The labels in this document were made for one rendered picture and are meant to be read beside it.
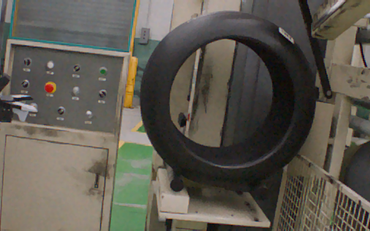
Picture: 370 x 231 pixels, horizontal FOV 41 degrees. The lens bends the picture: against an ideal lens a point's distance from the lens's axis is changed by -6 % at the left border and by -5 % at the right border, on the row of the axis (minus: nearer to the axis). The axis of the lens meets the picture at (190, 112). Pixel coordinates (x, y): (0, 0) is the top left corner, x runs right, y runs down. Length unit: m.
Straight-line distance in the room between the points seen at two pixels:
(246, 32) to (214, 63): 0.39
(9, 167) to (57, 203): 0.27
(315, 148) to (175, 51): 0.74
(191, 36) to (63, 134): 0.93
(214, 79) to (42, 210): 1.01
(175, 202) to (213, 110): 0.47
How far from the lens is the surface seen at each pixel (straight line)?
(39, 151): 2.32
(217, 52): 1.95
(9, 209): 2.43
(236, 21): 1.59
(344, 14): 1.74
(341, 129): 2.05
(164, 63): 1.56
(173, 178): 1.62
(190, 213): 1.68
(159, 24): 10.67
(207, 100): 1.95
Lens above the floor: 1.33
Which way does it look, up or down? 7 degrees down
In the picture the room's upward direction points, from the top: 8 degrees clockwise
